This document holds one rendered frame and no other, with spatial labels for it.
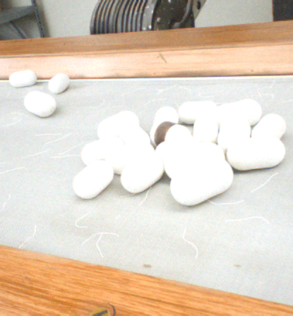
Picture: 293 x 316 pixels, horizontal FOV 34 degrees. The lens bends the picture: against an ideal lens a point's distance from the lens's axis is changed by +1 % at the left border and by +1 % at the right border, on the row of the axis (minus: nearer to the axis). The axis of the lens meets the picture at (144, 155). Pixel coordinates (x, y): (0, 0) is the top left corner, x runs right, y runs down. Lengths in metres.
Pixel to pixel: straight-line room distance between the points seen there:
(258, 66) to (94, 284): 0.32
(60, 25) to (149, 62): 2.48
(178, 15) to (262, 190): 0.54
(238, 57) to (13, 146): 0.23
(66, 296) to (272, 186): 0.14
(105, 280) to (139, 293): 0.02
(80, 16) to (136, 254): 2.67
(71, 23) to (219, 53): 2.47
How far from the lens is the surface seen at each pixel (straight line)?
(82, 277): 0.20
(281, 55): 0.48
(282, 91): 0.43
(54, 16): 3.00
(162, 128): 0.34
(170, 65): 0.51
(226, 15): 2.51
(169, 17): 0.77
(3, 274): 0.22
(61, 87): 0.52
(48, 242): 0.28
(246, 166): 0.30
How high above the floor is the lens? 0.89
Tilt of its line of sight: 25 degrees down
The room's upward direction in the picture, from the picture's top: 11 degrees counter-clockwise
